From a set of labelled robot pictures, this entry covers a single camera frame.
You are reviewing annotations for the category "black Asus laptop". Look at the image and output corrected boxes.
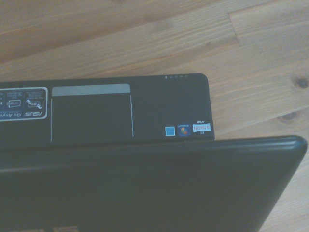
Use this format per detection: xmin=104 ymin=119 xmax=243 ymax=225
xmin=0 ymin=73 xmax=309 ymax=232

